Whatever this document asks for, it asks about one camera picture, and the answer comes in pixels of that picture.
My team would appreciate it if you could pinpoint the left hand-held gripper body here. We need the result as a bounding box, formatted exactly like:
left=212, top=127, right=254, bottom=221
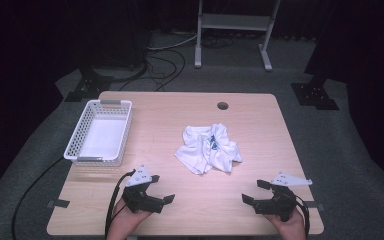
left=122, top=164, right=165, bottom=214

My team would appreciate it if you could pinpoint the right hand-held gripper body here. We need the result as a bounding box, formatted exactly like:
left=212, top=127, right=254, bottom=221
left=253, top=171, right=314, bottom=223

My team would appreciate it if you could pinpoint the white t-shirt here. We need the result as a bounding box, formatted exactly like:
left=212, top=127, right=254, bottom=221
left=174, top=122, right=244, bottom=176

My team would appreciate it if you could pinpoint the person's left hand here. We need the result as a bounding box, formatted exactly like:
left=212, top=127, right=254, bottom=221
left=111, top=199, right=153, bottom=233

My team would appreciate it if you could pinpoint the person's right hand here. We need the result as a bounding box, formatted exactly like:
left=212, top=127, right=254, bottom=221
left=264, top=212, right=307, bottom=240

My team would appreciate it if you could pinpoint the black tape piece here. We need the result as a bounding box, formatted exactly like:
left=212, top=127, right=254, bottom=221
left=46, top=198, right=71, bottom=210
left=303, top=200, right=325, bottom=212

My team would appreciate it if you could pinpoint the white plastic basket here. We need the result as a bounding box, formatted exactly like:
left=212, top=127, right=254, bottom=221
left=63, top=99, right=134, bottom=167

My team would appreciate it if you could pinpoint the black stand base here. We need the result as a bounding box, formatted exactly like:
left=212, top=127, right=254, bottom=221
left=64, top=65, right=115, bottom=103
left=290, top=77, right=341, bottom=111

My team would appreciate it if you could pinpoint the white metal stand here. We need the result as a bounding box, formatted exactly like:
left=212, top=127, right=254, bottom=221
left=194, top=0, right=282, bottom=72

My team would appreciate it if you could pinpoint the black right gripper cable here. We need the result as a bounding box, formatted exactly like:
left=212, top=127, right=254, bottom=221
left=294, top=194, right=311, bottom=240

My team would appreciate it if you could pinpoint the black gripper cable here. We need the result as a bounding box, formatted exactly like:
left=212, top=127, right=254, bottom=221
left=104, top=168, right=137, bottom=240
left=294, top=194, right=311, bottom=240

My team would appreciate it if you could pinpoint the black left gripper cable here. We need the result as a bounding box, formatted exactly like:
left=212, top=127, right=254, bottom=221
left=104, top=168, right=137, bottom=240

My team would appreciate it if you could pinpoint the bundle of black floor cables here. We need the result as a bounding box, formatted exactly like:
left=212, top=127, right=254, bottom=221
left=118, top=34, right=234, bottom=93

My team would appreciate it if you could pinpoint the black floor cable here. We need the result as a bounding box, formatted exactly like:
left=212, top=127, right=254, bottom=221
left=11, top=156, right=66, bottom=240

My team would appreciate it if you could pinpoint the white floor cable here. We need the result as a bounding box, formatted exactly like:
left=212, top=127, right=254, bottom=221
left=147, top=32, right=199, bottom=52

